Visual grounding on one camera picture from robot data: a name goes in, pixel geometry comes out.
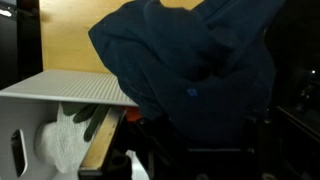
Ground dark blue cloth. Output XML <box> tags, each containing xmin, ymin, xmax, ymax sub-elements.
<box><xmin>87</xmin><ymin>0</ymin><xmax>288</xmax><ymax>148</ymax></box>

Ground orange carrot plush green leaves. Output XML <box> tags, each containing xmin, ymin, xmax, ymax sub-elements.
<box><xmin>61</xmin><ymin>102</ymin><xmax>143</xmax><ymax>143</ymax></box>

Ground white towel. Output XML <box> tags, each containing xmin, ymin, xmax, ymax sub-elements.
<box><xmin>34</xmin><ymin>103</ymin><xmax>102</xmax><ymax>175</ymax></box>

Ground white plastic container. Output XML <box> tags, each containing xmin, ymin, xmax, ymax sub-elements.
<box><xmin>0</xmin><ymin>69</ymin><xmax>140</xmax><ymax>180</ymax></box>

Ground black perforated breadboard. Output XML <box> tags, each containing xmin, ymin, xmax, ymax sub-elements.
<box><xmin>0</xmin><ymin>0</ymin><xmax>44</xmax><ymax>90</ymax></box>

